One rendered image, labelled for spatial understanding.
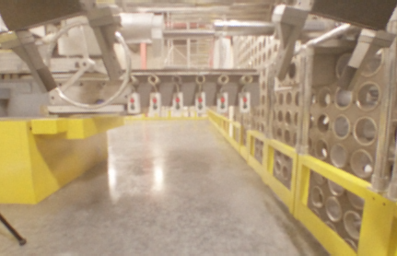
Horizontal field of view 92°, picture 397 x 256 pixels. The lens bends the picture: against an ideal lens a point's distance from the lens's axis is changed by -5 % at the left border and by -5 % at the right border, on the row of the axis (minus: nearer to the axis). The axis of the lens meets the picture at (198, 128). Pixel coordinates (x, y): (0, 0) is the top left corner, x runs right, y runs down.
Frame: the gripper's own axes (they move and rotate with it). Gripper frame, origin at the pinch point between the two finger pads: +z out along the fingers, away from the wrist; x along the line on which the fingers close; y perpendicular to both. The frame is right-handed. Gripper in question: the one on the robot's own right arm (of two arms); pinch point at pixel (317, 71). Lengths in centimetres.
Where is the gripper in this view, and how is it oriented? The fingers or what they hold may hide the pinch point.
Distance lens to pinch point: 40.5
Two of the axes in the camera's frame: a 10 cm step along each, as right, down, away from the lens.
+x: 9.8, 1.1, 1.5
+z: -1.7, 8.6, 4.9
